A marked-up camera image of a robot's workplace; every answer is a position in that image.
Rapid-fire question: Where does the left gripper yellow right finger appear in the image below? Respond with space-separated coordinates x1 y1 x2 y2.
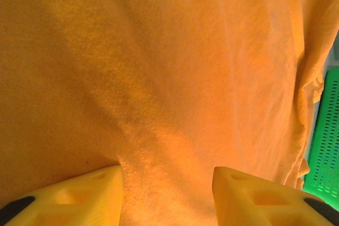
213 166 339 226

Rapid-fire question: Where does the green plastic mesh basket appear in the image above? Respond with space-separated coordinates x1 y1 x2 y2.
301 68 339 211

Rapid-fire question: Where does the yellow t-shirt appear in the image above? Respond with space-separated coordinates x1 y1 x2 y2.
0 0 339 226

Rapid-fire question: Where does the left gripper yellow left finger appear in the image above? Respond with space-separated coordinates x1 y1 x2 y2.
0 165 124 226

